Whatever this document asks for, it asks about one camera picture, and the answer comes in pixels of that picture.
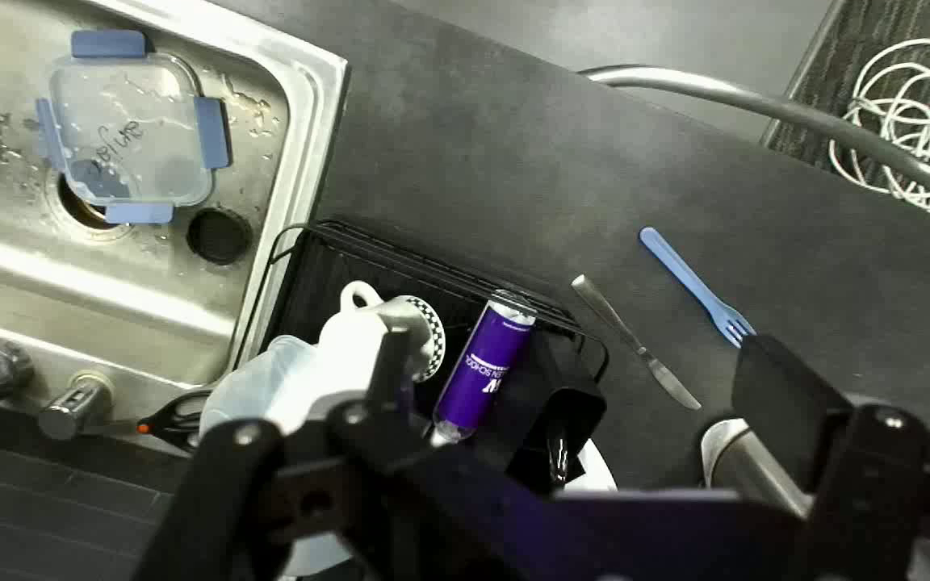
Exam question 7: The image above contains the stainless steel sink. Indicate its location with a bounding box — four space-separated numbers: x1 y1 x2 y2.
0 0 353 433

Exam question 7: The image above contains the white perforated disc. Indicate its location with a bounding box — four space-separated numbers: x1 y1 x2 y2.
391 290 452 388

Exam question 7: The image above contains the purple bottle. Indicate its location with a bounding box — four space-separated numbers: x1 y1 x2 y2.
428 286 543 450

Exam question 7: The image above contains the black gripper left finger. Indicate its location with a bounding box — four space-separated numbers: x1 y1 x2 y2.
135 316 430 581

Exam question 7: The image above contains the blue plastic fork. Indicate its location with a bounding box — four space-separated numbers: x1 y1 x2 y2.
636 224 759 347

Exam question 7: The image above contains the black dish rack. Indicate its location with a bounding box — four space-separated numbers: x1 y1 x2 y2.
266 216 615 498

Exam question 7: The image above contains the black sink plug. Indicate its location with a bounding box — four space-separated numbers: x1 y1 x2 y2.
184 206 254 268

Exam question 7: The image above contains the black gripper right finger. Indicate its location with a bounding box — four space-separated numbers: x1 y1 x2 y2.
732 332 930 581

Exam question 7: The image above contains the metal table knife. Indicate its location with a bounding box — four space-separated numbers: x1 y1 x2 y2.
570 270 705 413

